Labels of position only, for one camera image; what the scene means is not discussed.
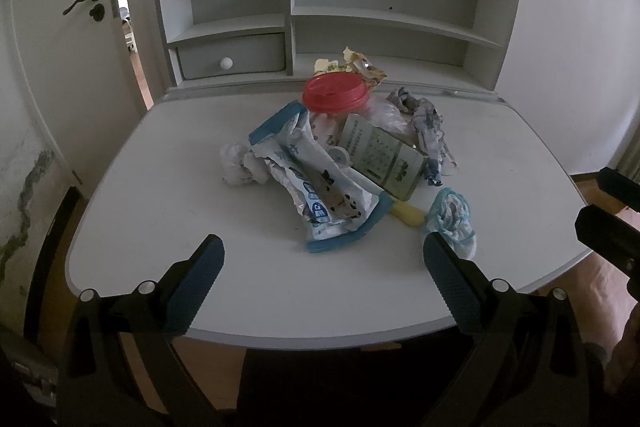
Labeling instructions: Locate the blue white snack wrapper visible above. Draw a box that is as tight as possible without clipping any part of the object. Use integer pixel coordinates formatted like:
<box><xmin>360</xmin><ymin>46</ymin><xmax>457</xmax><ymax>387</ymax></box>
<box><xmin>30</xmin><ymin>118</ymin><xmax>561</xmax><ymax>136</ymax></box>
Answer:
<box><xmin>248</xmin><ymin>101</ymin><xmax>394</xmax><ymax>254</ymax></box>

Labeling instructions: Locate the crumpled blue face mask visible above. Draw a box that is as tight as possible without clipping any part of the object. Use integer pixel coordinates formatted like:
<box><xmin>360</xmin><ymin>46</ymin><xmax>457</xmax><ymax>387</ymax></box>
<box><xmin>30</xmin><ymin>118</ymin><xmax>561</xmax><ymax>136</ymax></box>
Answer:
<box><xmin>424</xmin><ymin>187</ymin><xmax>477</xmax><ymax>260</ymax></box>

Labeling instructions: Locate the yellow plastic piece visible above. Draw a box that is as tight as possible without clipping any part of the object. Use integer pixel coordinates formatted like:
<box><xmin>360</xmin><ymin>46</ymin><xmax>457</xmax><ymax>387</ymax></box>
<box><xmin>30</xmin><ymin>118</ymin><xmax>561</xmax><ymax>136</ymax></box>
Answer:
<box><xmin>390</xmin><ymin>199</ymin><xmax>425</xmax><ymax>228</ymax></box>

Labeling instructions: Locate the crumpled grey patterned wrapper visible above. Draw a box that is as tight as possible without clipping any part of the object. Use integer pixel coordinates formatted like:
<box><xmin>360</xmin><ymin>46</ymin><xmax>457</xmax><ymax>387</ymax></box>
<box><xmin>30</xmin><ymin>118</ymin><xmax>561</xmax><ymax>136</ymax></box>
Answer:
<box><xmin>386</xmin><ymin>88</ymin><xmax>457</xmax><ymax>186</ymax></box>

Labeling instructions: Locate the green white carton box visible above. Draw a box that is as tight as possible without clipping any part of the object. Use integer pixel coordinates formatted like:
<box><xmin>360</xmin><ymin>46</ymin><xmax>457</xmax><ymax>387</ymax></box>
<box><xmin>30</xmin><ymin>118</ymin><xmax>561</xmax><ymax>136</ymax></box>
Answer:
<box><xmin>340</xmin><ymin>114</ymin><xmax>427</xmax><ymax>202</ymax></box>

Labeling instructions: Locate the crumpled white tissue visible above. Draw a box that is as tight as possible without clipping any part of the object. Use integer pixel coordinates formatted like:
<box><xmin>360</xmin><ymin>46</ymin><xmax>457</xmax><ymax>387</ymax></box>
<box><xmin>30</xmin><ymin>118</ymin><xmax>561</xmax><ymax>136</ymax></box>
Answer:
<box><xmin>219</xmin><ymin>143</ymin><xmax>270</xmax><ymax>186</ymax></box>

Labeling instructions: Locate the yellow torn cardboard box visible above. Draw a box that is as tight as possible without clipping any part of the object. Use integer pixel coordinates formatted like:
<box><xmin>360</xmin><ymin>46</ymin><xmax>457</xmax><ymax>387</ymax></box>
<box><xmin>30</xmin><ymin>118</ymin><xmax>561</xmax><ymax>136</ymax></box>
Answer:
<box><xmin>314</xmin><ymin>46</ymin><xmax>387</xmax><ymax>91</ymax></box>

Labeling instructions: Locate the red plastic lid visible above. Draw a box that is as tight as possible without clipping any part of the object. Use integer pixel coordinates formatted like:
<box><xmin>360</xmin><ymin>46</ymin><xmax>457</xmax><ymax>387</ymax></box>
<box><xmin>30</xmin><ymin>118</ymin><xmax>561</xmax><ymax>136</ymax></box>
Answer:
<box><xmin>302</xmin><ymin>72</ymin><xmax>369</xmax><ymax>114</ymax></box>

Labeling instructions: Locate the grey drawer with white knob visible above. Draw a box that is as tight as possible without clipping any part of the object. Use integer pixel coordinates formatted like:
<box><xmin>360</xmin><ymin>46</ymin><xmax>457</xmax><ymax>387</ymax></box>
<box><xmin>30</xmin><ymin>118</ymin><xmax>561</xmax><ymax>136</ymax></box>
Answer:
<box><xmin>177</xmin><ymin>32</ymin><xmax>286</xmax><ymax>80</ymax></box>

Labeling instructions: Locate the white door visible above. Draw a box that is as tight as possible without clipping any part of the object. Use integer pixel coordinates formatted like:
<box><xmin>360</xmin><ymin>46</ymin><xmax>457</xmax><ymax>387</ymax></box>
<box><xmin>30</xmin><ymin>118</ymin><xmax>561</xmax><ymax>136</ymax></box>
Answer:
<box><xmin>9</xmin><ymin>0</ymin><xmax>146</xmax><ymax>197</ymax></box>

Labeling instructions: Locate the white desk hutch shelf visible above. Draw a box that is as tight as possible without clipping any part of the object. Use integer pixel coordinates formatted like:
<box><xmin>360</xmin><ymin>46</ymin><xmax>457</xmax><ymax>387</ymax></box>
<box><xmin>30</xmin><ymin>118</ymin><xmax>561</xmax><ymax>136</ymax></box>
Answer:
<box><xmin>150</xmin><ymin>0</ymin><xmax>524</xmax><ymax>96</ymax></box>

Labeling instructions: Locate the black door handle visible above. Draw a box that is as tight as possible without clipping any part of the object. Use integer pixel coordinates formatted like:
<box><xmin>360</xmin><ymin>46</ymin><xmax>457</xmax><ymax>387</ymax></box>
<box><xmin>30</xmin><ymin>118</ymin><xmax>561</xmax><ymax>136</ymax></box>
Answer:
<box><xmin>62</xmin><ymin>0</ymin><xmax>105</xmax><ymax>22</ymax></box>

